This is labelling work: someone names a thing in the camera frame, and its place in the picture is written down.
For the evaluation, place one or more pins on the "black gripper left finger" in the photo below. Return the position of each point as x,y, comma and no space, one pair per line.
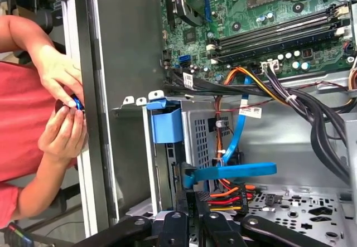
175,230

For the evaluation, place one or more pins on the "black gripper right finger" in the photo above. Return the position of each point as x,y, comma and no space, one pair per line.
220,233

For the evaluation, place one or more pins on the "hard disk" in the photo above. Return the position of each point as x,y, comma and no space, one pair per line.
167,127

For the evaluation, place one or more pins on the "metal disk bay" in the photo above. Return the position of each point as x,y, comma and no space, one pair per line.
187,130

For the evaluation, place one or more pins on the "person's right hand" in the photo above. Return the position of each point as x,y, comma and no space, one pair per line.
61,135

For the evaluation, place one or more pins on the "person's left hand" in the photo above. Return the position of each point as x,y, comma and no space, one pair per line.
58,74

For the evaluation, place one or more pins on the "black PC case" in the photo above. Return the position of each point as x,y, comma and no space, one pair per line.
125,63

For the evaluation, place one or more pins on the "person's red shirt trunk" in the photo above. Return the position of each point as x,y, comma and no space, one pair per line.
22,118

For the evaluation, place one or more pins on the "green motherboard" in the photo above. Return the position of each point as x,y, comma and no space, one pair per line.
251,26

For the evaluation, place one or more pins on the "black RAM slot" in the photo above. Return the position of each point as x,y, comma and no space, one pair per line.
279,24

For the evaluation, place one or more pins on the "blue expansion slot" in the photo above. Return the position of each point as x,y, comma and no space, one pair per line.
207,1

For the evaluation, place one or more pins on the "black office chair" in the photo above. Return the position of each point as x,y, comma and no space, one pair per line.
44,21

